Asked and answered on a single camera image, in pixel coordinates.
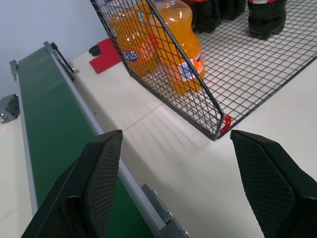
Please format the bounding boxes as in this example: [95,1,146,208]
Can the orange soda bottle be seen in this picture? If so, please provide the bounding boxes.
[108,0,159,78]
[150,0,206,95]

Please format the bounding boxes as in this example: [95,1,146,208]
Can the grey metal bracket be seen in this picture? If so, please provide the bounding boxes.
[0,93,20,124]

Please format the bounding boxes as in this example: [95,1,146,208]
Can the red plastic object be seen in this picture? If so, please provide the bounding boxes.
[219,115,233,135]

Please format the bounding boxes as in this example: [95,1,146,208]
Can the black wire mesh basket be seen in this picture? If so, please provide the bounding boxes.
[90,0,317,141]

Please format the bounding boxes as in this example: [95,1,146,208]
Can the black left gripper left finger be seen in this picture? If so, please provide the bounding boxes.
[20,129,124,238]

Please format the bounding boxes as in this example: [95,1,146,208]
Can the green conveyor belt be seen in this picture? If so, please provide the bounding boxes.
[9,41,190,238]

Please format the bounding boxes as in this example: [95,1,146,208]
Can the dark cola bottle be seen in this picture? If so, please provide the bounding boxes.
[190,0,223,33]
[221,0,248,21]
[247,0,288,40]

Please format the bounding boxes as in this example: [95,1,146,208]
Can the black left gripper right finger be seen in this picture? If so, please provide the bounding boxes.
[230,129,317,238]

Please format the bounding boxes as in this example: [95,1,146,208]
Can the red flat block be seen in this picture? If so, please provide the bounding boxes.
[89,38,122,74]

